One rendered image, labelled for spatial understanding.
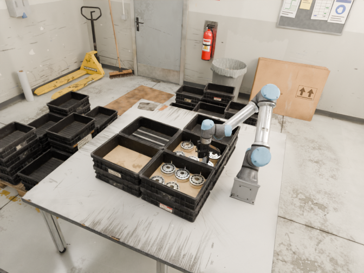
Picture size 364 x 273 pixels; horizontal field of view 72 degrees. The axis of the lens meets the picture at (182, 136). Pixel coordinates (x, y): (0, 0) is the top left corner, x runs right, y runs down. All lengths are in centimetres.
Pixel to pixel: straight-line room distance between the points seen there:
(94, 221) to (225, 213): 83
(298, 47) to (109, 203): 361
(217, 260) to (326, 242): 147
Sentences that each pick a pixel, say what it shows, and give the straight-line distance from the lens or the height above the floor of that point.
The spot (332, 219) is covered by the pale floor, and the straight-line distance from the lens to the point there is 303.
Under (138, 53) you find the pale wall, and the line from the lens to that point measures 523.
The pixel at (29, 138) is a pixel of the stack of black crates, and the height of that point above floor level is 52.
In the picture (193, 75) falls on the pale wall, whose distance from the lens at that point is 488.
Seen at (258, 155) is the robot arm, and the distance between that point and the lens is 160.
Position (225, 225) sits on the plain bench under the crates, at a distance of 168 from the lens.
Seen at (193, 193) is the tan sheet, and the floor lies 83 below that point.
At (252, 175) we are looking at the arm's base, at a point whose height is 90.
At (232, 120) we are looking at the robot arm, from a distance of 177.
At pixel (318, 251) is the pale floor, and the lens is 271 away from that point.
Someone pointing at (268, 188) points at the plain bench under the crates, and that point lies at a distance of 198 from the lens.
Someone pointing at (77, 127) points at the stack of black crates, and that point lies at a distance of 294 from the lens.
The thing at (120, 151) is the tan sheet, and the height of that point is 83.
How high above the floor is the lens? 204
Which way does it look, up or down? 36 degrees down
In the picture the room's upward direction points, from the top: 4 degrees clockwise
